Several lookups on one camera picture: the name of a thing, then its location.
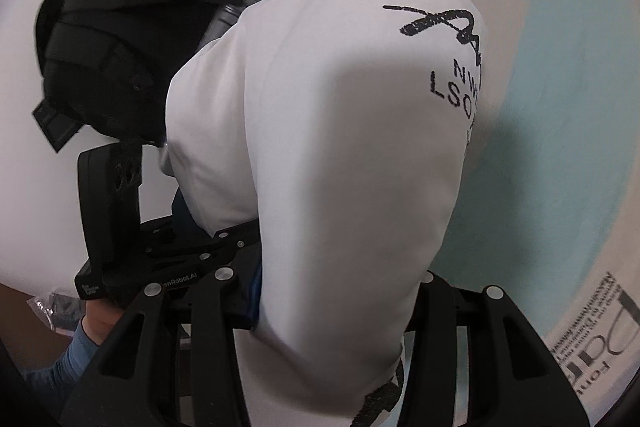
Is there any clear plastic bag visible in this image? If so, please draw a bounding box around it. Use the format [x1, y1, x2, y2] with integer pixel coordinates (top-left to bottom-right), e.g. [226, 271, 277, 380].
[30, 289, 83, 335]

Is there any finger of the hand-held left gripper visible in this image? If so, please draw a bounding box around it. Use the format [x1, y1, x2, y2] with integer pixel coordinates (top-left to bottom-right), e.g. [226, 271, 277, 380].
[141, 217, 264, 269]

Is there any white and blue hooded jacket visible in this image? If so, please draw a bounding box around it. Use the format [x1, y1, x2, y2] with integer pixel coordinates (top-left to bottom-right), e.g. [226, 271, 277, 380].
[160, 0, 488, 427]

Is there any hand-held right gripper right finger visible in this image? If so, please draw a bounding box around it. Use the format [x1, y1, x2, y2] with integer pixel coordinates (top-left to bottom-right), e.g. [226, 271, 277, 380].
[395, 271, 592, 427]

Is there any black backpack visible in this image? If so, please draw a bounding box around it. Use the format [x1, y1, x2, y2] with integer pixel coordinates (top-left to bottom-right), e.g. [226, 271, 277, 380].
[32, 0, 246, 154]

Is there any striped bed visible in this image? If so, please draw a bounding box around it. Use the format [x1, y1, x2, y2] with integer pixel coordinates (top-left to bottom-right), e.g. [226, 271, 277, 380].
[370, 0, 640, 423]

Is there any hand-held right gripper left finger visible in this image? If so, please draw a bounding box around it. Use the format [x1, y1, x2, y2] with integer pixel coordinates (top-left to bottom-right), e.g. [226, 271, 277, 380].
[62, 267, 253, 427]

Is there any person's left forearm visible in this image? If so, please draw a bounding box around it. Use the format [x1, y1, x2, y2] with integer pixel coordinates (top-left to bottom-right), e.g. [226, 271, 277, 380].
[25, 299, 131, 408]

